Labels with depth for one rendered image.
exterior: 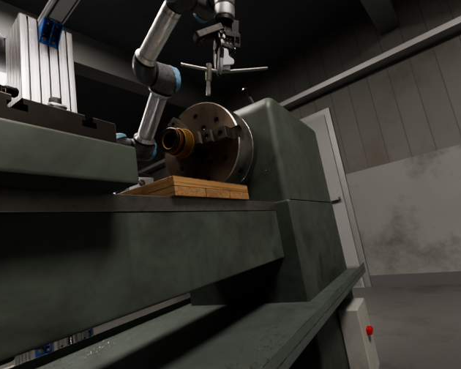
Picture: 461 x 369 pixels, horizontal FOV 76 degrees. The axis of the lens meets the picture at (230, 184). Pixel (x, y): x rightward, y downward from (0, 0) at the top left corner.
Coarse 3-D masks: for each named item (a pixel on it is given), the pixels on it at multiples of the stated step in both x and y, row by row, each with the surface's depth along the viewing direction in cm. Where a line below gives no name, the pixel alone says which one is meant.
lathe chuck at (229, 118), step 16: (192, 112) 102; (208, 112) 98; (224, 112) 95; (192, 128) 101; (208, 128) 98; (240, 128) 95; (224, 144) 94; (240, 144) 91; (208, 160) 97; (224, 160) 94; (240, 160) 93; (208, 176) 97; (224, 176) 93; (240, 176) 97
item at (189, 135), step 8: (168, 128) 88; (176, 128) 90; (168, 136) 91; (176, 136) 86; (184, 136) 88; (192, 136) 90; (160, 144) 89; (168, 144) 92; (176, 144) 85; (184, 144) 87; (192, 144) 90; (168, 152) 87; (176, 152) 89; (184, 152) 89; (192, 152) 94
